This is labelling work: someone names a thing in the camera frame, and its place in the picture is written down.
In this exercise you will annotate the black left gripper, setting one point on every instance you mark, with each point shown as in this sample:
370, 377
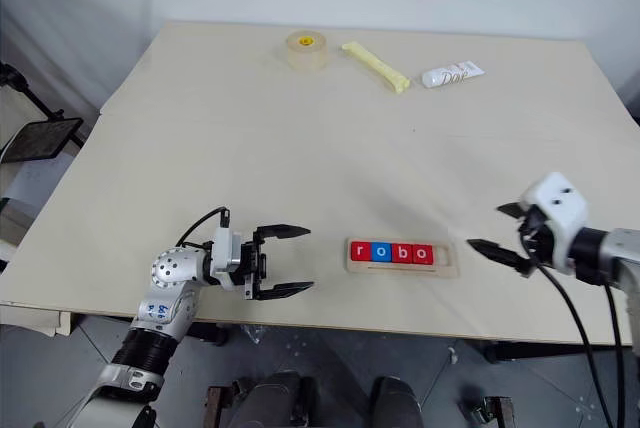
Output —
252, 263

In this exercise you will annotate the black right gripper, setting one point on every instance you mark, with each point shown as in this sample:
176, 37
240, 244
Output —
536, 237

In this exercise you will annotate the red letter tile r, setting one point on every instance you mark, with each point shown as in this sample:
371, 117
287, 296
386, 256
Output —
361, 252

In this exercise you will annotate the red letter tile o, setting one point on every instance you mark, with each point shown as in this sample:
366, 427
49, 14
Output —
422, 253

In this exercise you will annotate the blue letter tile o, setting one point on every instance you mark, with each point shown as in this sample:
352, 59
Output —
382, 252

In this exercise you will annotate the red letter tile b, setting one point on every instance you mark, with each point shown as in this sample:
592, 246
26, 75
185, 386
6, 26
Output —
402, 253

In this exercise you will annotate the wooden letter tray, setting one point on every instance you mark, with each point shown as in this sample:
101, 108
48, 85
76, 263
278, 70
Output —
400, 270

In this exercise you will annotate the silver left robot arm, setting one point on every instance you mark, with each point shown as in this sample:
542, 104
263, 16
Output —
170, 270

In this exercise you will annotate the wide dark rounded shape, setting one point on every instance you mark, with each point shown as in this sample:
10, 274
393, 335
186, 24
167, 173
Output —
275, 403

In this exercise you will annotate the brown block with metal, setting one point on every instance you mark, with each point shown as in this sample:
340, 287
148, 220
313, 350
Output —
497, 413
216, 408

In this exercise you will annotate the white Dove tube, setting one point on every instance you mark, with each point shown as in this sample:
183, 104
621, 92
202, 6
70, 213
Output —
452, 75

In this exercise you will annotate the narrow dark rounded shape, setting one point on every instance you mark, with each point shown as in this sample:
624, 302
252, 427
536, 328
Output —
395, 404

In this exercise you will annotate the beige tape roll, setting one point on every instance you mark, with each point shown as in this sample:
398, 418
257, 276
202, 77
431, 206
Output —
307, 59

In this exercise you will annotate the black tablet screen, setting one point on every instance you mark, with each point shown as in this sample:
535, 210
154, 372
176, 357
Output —
40, 139

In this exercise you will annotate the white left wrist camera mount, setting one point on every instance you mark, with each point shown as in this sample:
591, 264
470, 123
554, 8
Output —
227, 253

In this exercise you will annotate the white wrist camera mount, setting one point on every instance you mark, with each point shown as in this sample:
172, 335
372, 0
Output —
227, 253
560, 208

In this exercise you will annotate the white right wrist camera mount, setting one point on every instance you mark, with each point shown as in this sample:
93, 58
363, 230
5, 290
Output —
560, 208

